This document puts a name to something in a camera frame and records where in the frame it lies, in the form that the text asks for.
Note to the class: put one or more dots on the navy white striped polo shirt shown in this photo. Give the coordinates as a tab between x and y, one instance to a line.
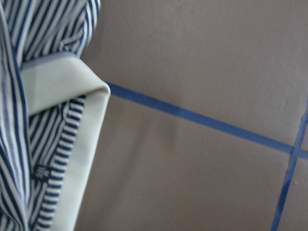
52	108

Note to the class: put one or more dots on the blue tape strip near collar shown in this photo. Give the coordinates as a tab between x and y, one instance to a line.
174	110

